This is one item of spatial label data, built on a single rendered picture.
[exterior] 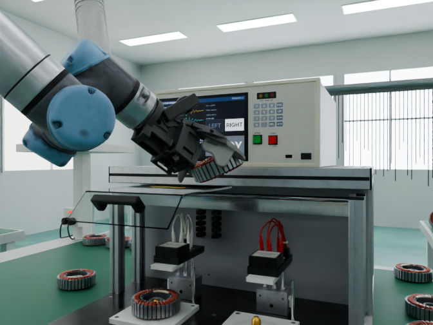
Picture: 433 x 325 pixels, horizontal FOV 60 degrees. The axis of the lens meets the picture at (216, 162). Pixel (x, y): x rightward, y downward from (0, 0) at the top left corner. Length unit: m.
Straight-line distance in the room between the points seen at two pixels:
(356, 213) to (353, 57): 6.62
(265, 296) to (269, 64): 6.87
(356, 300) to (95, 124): 0.65
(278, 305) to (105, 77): 0.64
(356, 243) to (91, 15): 1.83
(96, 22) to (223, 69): 5.87
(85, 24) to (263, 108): 1.49
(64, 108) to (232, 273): 0.78
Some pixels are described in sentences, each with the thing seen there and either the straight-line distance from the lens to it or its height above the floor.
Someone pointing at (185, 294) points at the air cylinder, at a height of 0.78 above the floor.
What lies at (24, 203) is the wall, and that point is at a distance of 6.46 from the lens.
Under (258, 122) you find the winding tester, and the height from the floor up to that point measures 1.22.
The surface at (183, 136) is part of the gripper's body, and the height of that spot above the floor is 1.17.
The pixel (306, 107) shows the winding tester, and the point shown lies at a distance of 0.89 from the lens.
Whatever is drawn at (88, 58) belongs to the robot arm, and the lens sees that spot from 0.61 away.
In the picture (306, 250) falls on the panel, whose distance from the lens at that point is 1.03.
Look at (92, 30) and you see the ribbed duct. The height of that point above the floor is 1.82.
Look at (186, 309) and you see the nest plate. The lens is 0.95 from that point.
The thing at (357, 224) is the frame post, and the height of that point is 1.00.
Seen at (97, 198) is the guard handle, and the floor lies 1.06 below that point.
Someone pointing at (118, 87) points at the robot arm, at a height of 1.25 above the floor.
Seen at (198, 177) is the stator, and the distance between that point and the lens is 0.74.
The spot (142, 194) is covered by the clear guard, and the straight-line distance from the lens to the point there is 0.78.
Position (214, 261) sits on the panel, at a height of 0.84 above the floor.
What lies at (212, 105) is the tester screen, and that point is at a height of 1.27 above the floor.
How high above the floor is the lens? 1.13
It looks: level
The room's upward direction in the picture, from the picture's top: straight up
